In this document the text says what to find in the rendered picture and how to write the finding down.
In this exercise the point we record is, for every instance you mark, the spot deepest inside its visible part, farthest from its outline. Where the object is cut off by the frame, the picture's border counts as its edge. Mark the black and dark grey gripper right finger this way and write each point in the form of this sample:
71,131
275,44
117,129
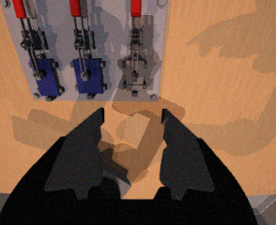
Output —
196,175

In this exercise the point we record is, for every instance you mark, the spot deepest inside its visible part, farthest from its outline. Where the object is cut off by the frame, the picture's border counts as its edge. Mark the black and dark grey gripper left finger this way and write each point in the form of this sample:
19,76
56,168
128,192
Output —
65,173

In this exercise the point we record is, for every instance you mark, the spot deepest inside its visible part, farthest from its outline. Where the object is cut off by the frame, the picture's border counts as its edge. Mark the toggle clamp with red handle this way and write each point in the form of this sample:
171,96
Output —
32,40

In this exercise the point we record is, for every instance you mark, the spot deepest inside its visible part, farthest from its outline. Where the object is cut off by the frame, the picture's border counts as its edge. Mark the red-handled toggle clamp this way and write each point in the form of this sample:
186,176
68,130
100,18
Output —
85,37

